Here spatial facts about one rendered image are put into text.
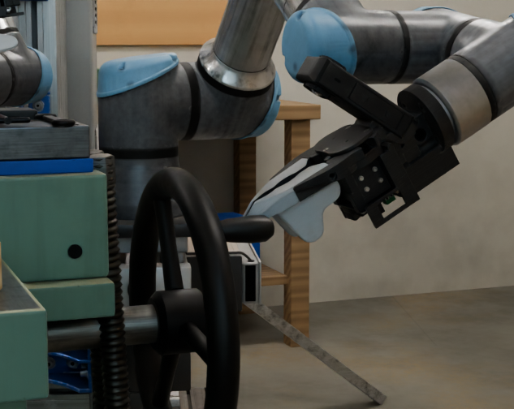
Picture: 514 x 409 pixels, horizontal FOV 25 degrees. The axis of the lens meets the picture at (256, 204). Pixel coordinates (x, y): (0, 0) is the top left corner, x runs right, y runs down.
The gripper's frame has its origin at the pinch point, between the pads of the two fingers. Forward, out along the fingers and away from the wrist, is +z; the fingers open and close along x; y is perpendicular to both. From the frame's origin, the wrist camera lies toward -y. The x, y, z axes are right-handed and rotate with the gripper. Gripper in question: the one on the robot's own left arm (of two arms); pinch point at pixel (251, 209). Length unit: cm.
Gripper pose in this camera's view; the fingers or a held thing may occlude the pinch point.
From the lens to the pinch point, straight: 108.3
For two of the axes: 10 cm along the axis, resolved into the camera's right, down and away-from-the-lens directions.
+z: -8.1, 5.4, -2.3
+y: 4.7, 8.3, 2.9
